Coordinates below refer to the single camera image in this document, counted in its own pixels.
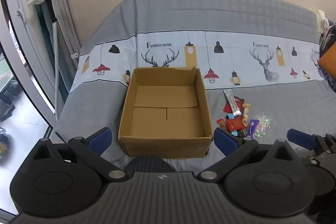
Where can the orange cushion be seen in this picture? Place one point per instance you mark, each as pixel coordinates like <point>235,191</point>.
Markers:
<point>328,61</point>

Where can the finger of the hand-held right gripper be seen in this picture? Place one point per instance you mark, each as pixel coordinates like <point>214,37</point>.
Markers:
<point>302,138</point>

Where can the white wall socket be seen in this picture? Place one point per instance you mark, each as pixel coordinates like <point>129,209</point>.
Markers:
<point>321,20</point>

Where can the small blue candy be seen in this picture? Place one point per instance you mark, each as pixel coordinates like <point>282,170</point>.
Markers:
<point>230,116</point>

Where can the grey window frame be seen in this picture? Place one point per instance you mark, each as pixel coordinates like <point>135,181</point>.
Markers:
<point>18,37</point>

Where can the dark shoes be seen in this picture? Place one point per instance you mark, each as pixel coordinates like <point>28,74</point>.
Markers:
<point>9,98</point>

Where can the dark red snack packet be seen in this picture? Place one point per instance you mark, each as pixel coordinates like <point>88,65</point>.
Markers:
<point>238,102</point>

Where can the clear bag of candies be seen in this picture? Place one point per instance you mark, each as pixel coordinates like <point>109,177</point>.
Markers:
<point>263,125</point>

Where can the purple snack packet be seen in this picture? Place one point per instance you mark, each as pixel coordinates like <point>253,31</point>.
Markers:
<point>252,128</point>

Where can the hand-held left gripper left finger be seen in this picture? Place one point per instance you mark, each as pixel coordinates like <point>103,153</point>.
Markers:
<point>100,139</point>

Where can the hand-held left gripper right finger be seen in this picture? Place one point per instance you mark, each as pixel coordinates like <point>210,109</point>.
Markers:
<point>225,140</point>

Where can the yellow candy packet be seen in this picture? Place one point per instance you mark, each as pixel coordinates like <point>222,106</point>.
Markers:
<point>246,111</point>

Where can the small orange snack packet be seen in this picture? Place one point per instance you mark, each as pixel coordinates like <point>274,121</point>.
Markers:
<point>221,123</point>

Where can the dark knitted cloth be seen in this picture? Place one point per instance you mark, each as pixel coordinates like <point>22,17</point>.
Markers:
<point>149,165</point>

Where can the garment steamer on stand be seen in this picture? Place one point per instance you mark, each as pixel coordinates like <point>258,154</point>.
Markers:
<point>65,24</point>

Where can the long silver snack packet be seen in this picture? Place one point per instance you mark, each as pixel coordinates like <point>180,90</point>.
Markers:
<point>232,102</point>

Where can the brown cardboard box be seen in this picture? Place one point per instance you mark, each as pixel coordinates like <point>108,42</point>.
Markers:
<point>166,119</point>

